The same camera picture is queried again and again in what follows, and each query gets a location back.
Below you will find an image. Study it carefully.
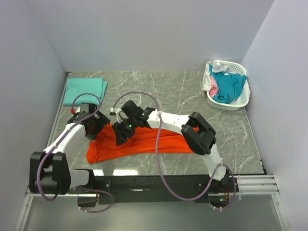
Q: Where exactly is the orange t shirt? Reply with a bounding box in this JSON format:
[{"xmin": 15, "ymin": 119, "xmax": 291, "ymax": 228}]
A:
[{"xmin": 86, "ymin": 125, "xmax": 192, "ymax": 164}]

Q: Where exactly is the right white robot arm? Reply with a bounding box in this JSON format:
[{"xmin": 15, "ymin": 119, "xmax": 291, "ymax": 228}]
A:
[{"xmin": 110, "ymin": 100, "xmax": 236, "ymax": 193}]

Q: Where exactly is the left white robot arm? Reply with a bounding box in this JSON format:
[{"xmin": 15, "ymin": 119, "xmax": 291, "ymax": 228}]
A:
[{"xmin": 29, "ymin": 103, "xmax": 110, "ymax": 195}]

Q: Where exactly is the folded teal t shirt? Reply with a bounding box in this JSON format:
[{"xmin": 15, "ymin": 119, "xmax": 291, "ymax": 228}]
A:
[{"xmin": 63, "ymin": 77, "xmax": 108, "ymax": 106}]

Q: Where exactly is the black base beam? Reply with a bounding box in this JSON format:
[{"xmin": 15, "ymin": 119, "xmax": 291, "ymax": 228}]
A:
[{"xmin": 77, "ymin": 173, "xmax": 239, "ymax": 205}]

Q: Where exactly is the pink garment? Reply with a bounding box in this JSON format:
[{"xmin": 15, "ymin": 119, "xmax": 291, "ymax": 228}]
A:
[{"xmin": 209, "ymin": 76, "xmax": 219, "ymax": 98}]

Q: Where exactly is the white garment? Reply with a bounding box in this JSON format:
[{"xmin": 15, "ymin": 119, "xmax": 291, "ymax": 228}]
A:
[{"xmin": 201, "ymin": 60, "xmax": 228, "ymax": 97}]

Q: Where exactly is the blue garment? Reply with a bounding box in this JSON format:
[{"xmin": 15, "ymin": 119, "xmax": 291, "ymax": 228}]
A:
[{"xmin": 209, "ymin": 65, "xmax": 247, "ymax": 104}]

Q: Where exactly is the white laundry basket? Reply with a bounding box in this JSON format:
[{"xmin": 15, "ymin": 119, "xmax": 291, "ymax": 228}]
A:
[{"xmin": 206, "ymin": 60, "xmax": 250, "ymax": 111}]

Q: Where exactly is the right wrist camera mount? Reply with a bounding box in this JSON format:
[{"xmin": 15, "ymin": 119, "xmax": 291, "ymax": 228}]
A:
[{"xmin": 110, "ymin": 107, "xmax": 123, "ymax": 123}]

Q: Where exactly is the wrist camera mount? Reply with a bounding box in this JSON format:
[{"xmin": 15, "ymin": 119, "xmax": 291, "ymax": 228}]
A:
[
  {"xmin": 110, "ymin": 107, "xmax": 123, "ymax": 123},
  {"xmin": 70, "ymin": 107, "xmax": 80, "ymax": 115}
]

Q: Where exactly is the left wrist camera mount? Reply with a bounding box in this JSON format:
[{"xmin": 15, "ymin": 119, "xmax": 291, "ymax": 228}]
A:
[{"xmin": 70, "ymin": 107, "xmax": 80, "ymax": 115}]

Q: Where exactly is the aluminium frame rail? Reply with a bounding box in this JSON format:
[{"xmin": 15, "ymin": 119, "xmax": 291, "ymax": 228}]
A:
[{"xmin": 236, "ymin": 175, "xmax": 279, "ymax": 195}]

